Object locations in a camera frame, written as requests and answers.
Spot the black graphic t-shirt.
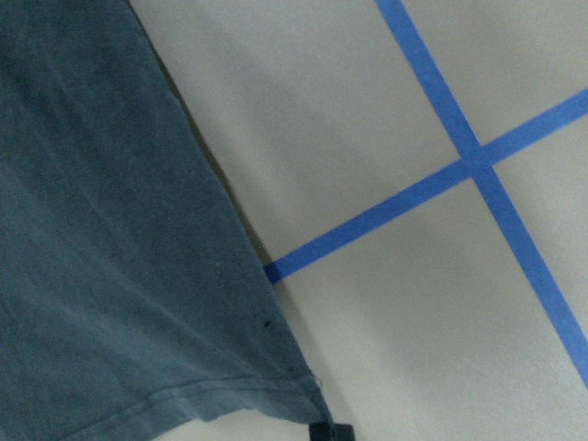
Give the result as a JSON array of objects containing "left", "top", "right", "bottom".
[{"left": 1, "top": 1, "right": 332, "bottom": 440}]

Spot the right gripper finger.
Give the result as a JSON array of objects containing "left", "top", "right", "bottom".
[{"left": 309, "top": 423, "right": 355, "bottom": 441}]

